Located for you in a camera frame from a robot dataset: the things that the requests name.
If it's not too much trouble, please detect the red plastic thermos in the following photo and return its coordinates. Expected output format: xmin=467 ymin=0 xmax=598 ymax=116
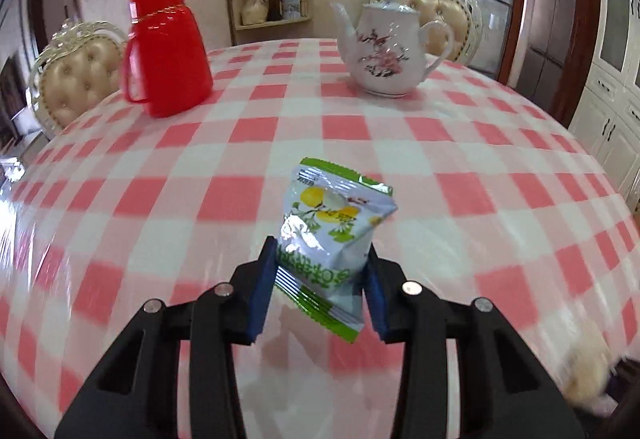
xmin=120 ymin=0 xmax=214 ymax=119

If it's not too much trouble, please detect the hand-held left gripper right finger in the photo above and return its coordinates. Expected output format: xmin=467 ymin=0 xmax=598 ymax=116
xmin=362 ymin=246 xmax=586 ymax=439

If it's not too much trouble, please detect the blurred beige packet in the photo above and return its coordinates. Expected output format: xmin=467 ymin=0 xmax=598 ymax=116
xmin=559 ymin=328 xmax=617 ymax=406

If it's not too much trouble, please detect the white kitchen cabinet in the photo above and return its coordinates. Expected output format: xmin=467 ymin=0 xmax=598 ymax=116
xmin=569 ymin=0 xmax=640 ymax=216

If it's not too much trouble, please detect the grey refrigerator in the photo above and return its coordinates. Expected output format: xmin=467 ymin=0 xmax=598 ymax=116
xmin=524 ymin=0 xmax=582 ymax=116

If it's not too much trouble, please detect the beige tufted carved chair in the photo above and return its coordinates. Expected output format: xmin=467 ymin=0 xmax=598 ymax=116
xmin=28 ymin=18 xmax=129 ymax=140
xmin=369 ymin=0 xmax=484 ymax=68

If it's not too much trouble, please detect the green lemon print snack packet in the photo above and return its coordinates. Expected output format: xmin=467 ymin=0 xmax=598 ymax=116
xmin=273 ymin=157 xmax=399 ymax=344

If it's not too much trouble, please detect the red checked tablecloth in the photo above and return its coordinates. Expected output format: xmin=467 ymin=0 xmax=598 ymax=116
xmin=0 ymin=38 xmax=640 ymax=439

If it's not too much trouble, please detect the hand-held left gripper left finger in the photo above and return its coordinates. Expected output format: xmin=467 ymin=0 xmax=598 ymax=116
xmin=54 ymin=235 xmax=278 ymax=439

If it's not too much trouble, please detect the clear bag of beige food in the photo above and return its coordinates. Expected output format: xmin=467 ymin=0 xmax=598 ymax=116
xmin=241 ymin=0 xmax=269 ymax=26

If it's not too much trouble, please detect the white floral teapot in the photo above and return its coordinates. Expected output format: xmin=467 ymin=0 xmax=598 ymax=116
xmin=330 ymin=1 xmax=456 ymax=98

